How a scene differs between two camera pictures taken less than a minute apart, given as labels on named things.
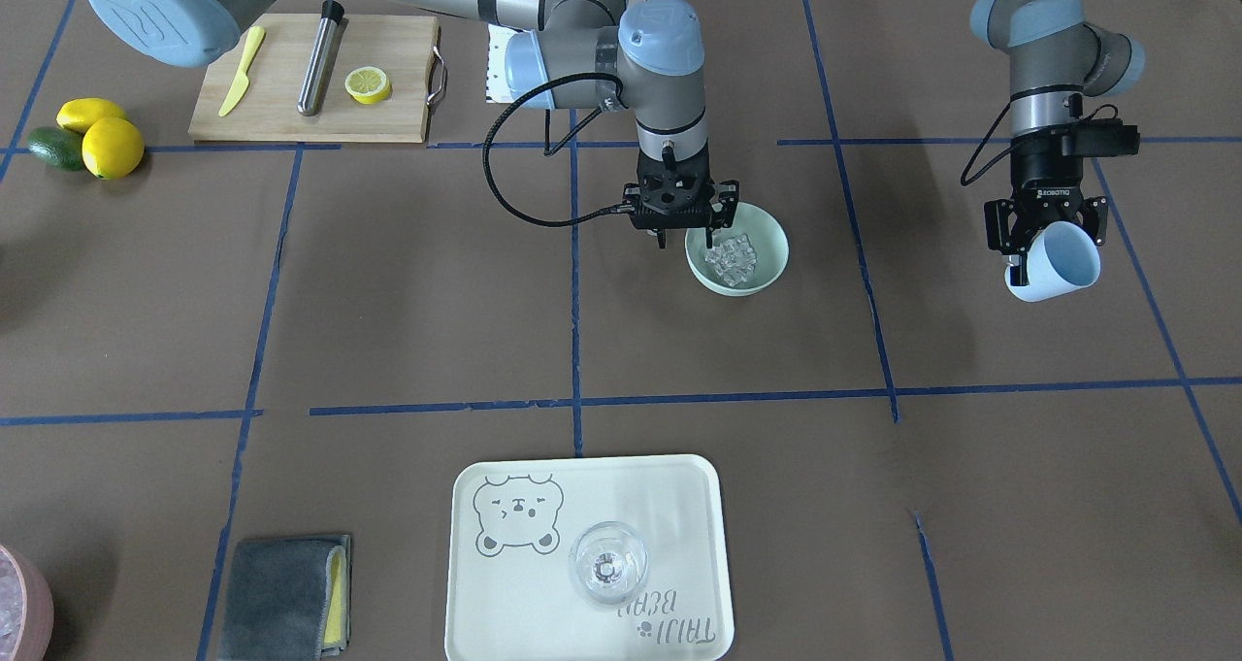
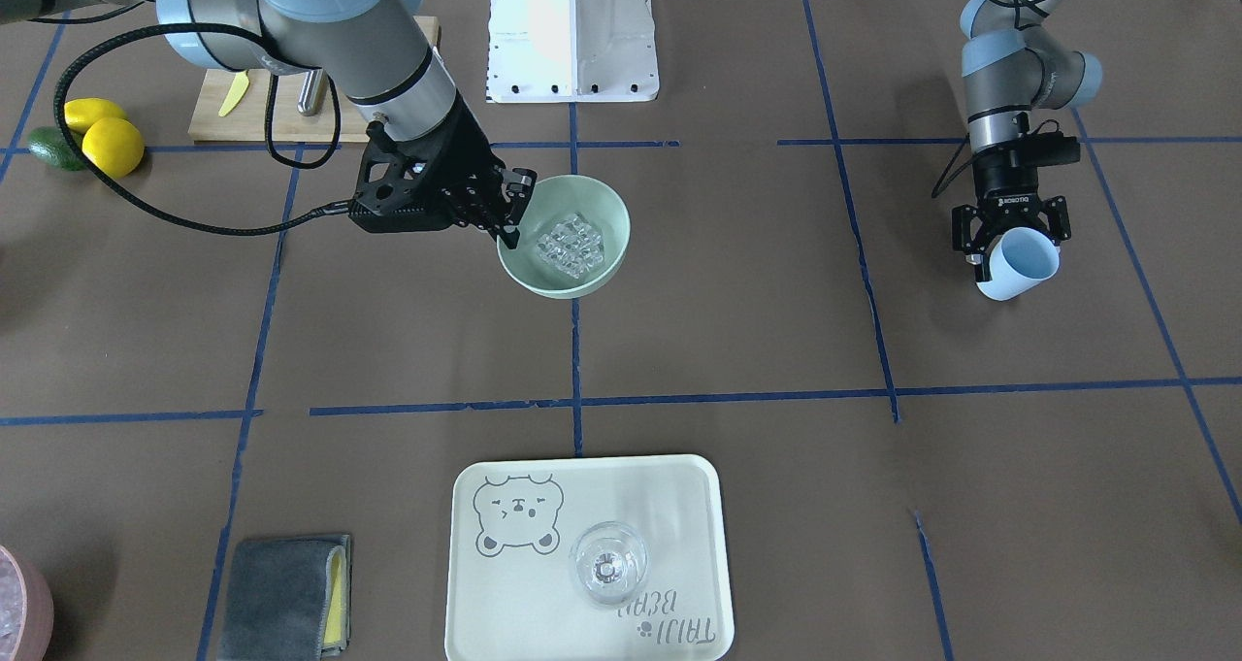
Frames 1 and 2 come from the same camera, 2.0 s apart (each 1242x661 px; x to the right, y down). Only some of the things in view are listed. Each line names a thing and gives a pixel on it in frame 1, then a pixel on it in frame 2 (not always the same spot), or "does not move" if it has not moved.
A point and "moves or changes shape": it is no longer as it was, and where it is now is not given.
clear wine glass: [608, 561] does not move
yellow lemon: [81, 113] does not move
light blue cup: [1062, 258] moves or changes shape
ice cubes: [735, 259] to [573, 247]
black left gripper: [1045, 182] to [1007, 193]
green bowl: [769, 240] to [574, 237]
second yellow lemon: [112, 148] does not move
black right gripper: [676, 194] to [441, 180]
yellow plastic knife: [242, 83] does not move
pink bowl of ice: [26, 611] does not move
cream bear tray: [510, 594] does not move
